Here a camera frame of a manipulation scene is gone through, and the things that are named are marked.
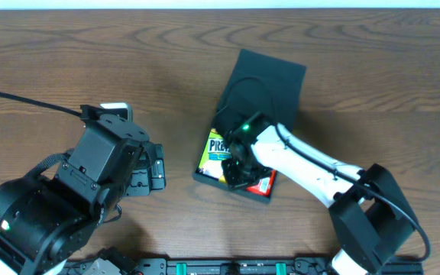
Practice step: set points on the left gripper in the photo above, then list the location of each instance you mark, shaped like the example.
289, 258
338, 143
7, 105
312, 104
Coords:
156, 168

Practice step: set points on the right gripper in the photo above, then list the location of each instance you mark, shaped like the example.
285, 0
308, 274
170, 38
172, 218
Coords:
237, 170

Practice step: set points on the Pretz snack box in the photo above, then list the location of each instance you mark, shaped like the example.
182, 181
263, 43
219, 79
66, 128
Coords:
215, 151

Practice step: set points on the red snack can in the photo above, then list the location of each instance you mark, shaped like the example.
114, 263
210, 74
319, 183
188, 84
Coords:
264, 186

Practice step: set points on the black gift box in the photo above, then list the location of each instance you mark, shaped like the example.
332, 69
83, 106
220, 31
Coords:
258, 83

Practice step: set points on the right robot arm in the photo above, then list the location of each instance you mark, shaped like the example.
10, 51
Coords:
371, 216

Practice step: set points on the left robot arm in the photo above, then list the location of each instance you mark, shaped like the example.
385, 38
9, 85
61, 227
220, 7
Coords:
52, 211

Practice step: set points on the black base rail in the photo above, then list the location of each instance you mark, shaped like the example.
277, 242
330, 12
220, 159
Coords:
110, 261

